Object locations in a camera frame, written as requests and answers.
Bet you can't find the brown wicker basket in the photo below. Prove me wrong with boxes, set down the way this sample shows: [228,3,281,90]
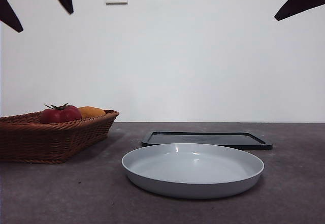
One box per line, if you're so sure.
[0,109,120,164]

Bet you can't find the round pale plate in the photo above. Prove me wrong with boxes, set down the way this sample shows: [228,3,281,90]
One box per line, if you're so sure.
[121,143,265,200]

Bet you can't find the yellow-orange round fruit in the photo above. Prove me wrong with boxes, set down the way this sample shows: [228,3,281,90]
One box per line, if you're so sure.
[77,106,106,119]

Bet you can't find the dark rectangular tray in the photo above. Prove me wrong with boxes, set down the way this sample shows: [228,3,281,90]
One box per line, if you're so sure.
[141,130,273,150]

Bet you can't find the red tomato with green stem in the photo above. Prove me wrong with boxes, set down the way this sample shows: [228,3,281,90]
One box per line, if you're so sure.
[39,103,83,124]

